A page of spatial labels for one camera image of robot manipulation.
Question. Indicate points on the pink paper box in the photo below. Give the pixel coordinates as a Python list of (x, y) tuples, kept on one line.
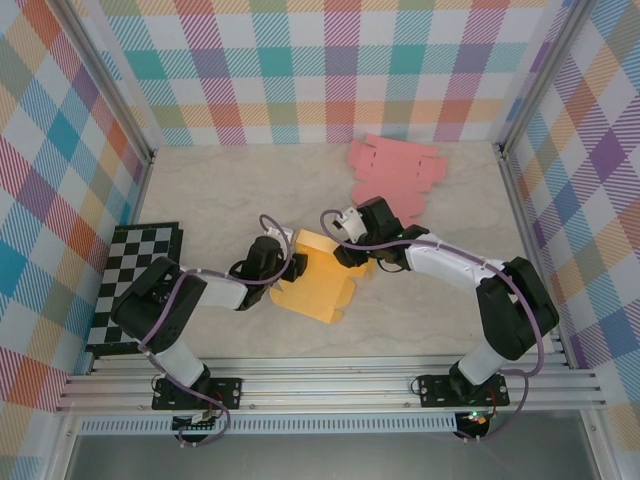
[(385, 170)]

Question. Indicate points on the yellow paper box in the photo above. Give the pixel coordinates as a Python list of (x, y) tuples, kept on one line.
[(320, 290)]

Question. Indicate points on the aluminium side rail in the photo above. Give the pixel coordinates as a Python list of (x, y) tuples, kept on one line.
[(522, 225), (138, 195)]

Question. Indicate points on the small circuit board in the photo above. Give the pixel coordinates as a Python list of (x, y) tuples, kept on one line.
[(477, 417), (200, 422)]

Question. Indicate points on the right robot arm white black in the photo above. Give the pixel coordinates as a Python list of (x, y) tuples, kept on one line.
[(450, 260)]

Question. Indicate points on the aluminium frame post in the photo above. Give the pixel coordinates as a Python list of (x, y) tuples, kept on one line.
[(105, 80), (540, 75)]

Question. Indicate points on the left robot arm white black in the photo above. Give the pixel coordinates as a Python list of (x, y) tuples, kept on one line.
[(225, 292)]

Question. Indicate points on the black and white checkerboard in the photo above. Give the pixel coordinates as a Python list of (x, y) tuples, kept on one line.
[(135, 245)]

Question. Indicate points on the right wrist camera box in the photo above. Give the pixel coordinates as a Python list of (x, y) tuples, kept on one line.
[(352, 222)]

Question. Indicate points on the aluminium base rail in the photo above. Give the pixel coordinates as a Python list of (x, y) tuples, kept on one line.
[(325, 385)]

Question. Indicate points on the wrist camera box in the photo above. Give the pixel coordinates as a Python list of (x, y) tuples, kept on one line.
[(275, 233), (352, 222)]

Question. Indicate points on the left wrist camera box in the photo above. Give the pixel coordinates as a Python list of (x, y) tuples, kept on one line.
[(275, 233)]

